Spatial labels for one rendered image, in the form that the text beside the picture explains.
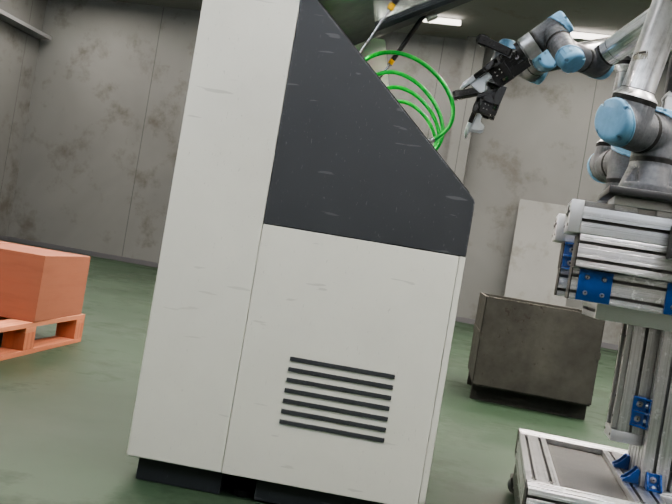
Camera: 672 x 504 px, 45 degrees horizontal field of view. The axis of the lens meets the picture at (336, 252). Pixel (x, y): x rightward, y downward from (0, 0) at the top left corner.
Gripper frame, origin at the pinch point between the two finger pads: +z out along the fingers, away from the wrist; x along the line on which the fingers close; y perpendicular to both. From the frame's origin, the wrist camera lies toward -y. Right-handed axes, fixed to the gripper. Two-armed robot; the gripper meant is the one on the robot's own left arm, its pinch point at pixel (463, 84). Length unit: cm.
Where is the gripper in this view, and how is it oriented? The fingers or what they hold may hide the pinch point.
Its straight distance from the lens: 257.6
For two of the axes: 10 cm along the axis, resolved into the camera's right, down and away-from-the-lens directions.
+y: 5.6, 8.2, 0.2
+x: 2.6, -2.1, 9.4
